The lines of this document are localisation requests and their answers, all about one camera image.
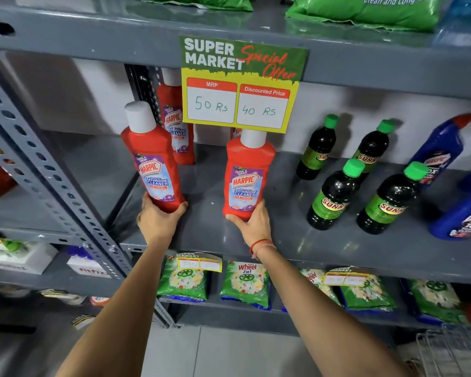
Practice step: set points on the person's left hand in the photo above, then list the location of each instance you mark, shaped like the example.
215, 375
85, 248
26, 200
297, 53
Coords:
157, 225

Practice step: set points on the person's right hand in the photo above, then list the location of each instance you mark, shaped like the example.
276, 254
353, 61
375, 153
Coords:
255, 229

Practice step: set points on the person's left thumb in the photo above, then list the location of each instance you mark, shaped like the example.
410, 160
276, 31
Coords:
179, 210

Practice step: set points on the person's right thumb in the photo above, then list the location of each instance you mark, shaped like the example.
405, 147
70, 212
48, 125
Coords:
234, 219

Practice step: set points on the red cleaner bottle white cap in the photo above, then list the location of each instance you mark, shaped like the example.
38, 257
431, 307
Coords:
172, 100
153, 153
247, 160
235, 133

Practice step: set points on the person's right forearm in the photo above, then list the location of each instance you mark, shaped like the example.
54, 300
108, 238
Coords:
318, 318

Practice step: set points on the person's left forearm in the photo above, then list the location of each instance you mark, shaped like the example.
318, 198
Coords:
117, 318

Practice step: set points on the small yellow price tag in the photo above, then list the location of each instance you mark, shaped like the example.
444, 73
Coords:
345, 278
198, 263

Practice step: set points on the green detergent powder packet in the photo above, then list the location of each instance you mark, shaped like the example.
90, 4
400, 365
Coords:
182, 284
318, 284
435, 300
245, 286
367, 297

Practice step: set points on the grey metal side shelf unit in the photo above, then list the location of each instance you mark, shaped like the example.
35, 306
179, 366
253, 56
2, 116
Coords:
86, 172

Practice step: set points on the black bottle green cap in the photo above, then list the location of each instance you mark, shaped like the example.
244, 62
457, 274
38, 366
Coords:
373, 147
388, 200
318, 149
333, 196

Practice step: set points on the white box purple print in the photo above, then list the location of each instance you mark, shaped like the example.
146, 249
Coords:
87, 265

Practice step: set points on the orange white small packet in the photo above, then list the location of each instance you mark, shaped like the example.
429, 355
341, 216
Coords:
99, 301

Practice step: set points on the green yellow offer sign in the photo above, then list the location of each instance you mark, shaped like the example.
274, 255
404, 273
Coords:
239, 86

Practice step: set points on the white wrapped packet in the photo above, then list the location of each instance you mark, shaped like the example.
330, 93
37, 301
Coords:
62, 296

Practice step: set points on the white yellow small packet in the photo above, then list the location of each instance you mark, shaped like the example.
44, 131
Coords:
83, 321

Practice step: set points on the white box green print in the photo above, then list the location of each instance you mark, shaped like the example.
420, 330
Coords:
23, 257

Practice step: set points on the large green detergent bag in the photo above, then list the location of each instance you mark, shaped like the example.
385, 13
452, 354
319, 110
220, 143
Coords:
204, 0
361, 11

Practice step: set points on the blue cleaner bottle red cap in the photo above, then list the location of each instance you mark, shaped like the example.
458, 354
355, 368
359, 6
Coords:
439, 147

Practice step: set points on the blue detergent bag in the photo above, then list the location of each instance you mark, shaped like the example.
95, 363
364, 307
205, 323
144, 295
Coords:
463, 19

